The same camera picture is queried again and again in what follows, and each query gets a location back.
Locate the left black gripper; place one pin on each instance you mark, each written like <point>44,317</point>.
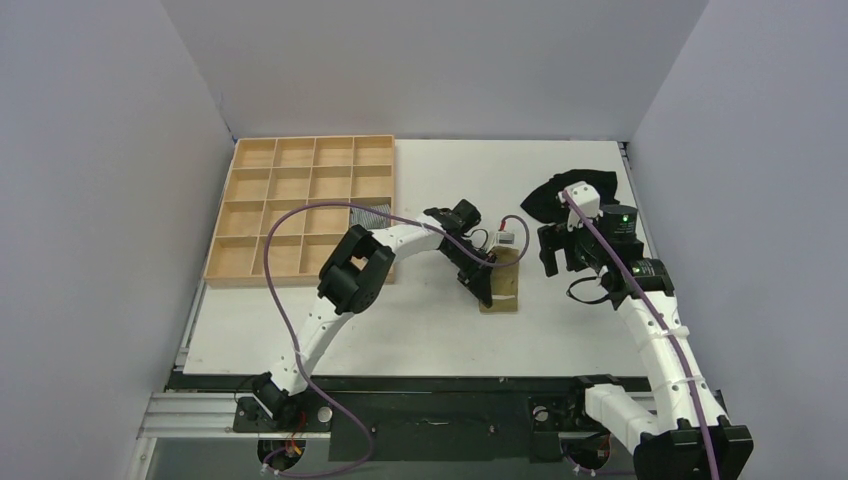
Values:
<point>478,279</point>

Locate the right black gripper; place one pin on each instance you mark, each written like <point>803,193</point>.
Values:
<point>556,245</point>

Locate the olive and cream underwear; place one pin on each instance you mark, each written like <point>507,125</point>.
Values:
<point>504,283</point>

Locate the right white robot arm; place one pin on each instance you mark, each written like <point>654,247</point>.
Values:
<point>662,344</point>

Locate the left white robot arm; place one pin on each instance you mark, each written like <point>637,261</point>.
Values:
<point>352,278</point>

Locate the rolled striped grey underwear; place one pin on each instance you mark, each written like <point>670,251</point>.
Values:
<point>374,217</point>

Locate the wooden compartment tray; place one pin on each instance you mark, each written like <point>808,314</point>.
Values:
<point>287,201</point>

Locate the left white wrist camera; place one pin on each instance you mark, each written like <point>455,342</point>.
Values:
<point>504,238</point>

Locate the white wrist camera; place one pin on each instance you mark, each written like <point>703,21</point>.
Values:
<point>584,196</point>
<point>504,238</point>

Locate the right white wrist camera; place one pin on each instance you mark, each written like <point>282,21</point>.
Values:
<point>584,196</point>

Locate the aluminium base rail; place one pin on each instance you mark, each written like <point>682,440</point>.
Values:
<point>347,424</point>

